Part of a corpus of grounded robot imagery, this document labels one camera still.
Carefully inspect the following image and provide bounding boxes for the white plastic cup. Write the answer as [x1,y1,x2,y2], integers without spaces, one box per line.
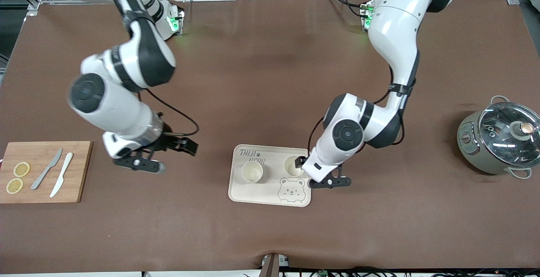
[283,155,306,178]
[240,161,264,184]

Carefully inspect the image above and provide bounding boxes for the beige bear print tray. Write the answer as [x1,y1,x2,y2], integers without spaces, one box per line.
[228,144,313,208]

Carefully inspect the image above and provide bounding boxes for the wooden cutting board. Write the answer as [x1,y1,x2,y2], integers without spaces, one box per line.
[0,141,93,204]

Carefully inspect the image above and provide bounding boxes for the white plastic knife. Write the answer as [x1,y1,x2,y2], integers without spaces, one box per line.
[49,152,74,198]

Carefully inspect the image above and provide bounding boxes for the grey plastic knife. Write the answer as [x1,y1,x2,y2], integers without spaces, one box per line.
[30,148,63,190]

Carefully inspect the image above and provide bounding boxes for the metal table edge clamp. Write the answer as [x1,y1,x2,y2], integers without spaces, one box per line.
[259,253,289,277]

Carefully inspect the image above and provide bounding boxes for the grey-green cooking pot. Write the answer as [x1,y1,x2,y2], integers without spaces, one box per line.
[457,95,540,179]

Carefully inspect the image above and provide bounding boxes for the glass pot lid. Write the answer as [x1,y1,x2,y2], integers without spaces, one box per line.
[479,102,540,168]

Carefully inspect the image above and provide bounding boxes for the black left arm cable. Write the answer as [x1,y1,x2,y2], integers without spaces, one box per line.
[308,51,421,157]

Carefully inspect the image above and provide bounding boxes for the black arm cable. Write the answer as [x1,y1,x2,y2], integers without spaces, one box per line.
[101,0,200,137]
[308,51,421,157]

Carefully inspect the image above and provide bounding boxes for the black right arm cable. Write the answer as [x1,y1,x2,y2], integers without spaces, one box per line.
[101,0,200,137]

